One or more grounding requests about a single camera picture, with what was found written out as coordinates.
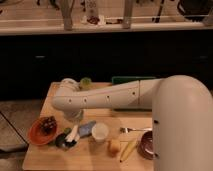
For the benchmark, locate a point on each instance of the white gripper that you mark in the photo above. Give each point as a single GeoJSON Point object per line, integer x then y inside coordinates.
{"type": "Point", "coordinates": [74, 115]}

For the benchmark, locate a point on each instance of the white dish brush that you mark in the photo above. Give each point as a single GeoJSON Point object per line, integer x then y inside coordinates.
{"type": "Point", "coordinates": [72, 138]}

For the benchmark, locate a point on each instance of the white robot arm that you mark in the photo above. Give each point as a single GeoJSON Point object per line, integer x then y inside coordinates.
{"type": "Point", "coordinates": [182, 116]}

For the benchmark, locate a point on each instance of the white plastic cup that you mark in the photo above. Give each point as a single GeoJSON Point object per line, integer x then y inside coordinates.
{"type": "Point", "coordinates": [100, 132]}

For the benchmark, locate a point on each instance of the green cup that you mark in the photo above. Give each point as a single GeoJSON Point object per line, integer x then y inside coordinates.
{"type": "Point", "coordinates": [85, 83]}

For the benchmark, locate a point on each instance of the blue cloth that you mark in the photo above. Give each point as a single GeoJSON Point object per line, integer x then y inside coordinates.
{"type": "Point", "coordinates": [86, 129]}

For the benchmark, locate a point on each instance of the dark brown item in bowl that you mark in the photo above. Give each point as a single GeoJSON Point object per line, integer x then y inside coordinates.
{"type": "Point", "coordinates": [47, 125]}

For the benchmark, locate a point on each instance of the orange bowl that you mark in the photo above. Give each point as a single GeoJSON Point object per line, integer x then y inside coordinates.
{"type": "Point", "coordinates": [36, 137]}

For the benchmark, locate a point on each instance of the yellow round fruit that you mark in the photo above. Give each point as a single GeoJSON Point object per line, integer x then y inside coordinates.
{"type": "Point", "coordinates": [114, 146]}

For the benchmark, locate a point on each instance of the silver fork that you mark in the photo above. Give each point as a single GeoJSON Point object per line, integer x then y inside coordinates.
{"type": "Point", "coordinates": [127, 130]}

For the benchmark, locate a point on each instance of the green tray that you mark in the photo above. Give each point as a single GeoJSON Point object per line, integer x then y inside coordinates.
{"type": "Point", "coordinates": [124, 79]}

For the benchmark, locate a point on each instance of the yellow banana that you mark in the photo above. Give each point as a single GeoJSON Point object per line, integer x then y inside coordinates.
{"type": "Point", "coordinates": [128, 150]}

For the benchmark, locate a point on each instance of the dark red bowl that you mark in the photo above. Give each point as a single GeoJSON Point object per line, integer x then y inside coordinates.
{"type": "Point", "coordinates": [145, 146]}

